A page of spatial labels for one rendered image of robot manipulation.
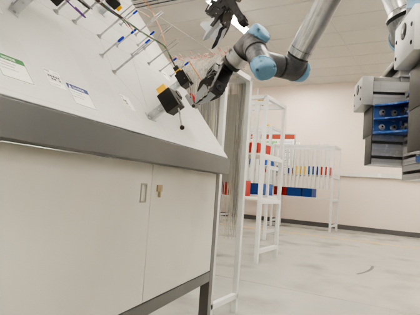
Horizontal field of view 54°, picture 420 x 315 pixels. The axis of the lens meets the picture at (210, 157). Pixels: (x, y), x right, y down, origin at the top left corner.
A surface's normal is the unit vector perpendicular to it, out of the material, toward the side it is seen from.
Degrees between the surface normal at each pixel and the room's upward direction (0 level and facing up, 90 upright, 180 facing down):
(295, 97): 90
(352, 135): 90
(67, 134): 90
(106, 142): 90
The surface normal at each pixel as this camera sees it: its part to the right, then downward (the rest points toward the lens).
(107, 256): 0.93, 0.04
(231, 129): -0.49, -0.10
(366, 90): -0.17, -0.08
